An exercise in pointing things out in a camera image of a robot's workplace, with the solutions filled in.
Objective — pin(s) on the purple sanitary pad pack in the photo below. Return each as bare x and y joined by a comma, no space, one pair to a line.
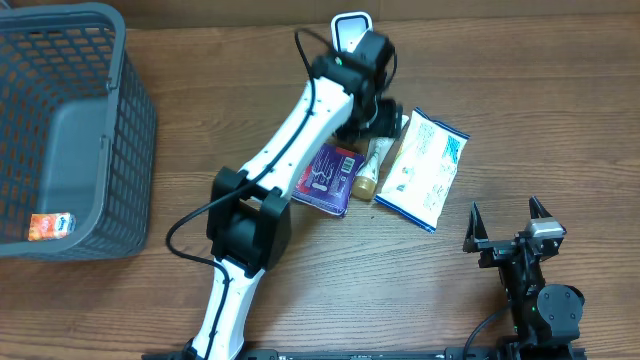
327,181

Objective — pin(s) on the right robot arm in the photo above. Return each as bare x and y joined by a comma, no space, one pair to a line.
545,316

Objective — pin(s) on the white blue snack bag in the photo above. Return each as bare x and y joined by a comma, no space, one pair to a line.
423,170

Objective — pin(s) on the white cream tube gold cap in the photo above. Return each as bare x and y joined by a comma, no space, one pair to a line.
367,177

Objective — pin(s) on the grey plastic shopping basket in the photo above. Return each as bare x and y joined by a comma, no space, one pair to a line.
78,133

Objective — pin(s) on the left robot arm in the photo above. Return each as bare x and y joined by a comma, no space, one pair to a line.
249,221

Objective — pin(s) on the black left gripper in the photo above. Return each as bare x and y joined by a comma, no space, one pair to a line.
389,123

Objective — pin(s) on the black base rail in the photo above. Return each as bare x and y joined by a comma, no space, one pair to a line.
450,353

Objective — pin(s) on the white barcode scanner stand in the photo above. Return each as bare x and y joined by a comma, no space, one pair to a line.
347,29

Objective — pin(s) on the small orange snack packet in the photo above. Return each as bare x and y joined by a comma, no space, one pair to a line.
51,226

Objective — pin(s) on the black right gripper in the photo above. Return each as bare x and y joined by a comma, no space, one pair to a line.
495,249

